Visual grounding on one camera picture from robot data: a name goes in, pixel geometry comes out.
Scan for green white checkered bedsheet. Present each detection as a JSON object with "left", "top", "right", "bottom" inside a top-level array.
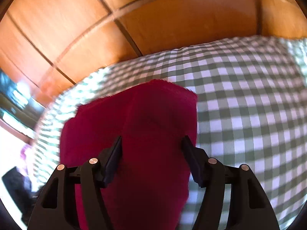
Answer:
[{"left": 30, "top": 36, "right": 306, "bottom": 229}]

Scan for wooden panelled headboard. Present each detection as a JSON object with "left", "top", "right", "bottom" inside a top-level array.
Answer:
[{"left": 1, "top": 0, "right": 306, "bottom": 105}]

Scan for window with dark frame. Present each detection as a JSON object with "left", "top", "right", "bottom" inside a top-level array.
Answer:
[{"left": 1, "top": 71, "right": 45, "bottom": 139}]

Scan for pile of colourful clothes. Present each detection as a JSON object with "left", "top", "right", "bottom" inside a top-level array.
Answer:
[{"left": 2, "top": 144, "right": 35, "bottom": 226}]

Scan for red knit cloth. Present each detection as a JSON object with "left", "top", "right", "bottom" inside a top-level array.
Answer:
[{"left": 60, "top": 80, "right": 197, "bottom": 229}]

